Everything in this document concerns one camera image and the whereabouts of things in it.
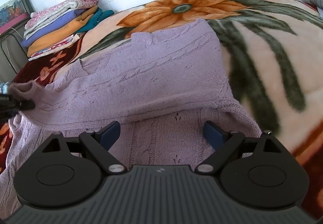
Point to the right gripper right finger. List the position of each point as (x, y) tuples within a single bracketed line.
[(225, 145)]

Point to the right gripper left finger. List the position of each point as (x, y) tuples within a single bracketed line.
[(95, 147)]

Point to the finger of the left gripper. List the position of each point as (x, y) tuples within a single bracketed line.
[(10, 106)]

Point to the lilac knitted sweater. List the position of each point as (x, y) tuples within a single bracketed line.
[(161, 87)]

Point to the purple folded garment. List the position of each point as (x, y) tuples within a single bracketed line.
[(58, 23)]

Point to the pink box lid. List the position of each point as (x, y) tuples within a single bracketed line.
[(12, 23)]

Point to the white patterned folded garment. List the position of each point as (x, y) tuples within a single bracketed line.
[(67, 42)]

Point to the clear plastic storage box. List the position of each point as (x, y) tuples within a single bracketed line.
[(11, 10)]

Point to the orange folded garment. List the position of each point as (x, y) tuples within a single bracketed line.
[(61, 33)]

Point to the floral fleece blanket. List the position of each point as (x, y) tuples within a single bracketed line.
[(272, 52)]

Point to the cream fleece folded garment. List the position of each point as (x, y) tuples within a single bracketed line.
[(42, 18)]

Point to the teal folded garment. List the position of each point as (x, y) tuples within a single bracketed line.
[(98, 16)]

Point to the pink floral folded garment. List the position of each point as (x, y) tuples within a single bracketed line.
[(49, 15)]

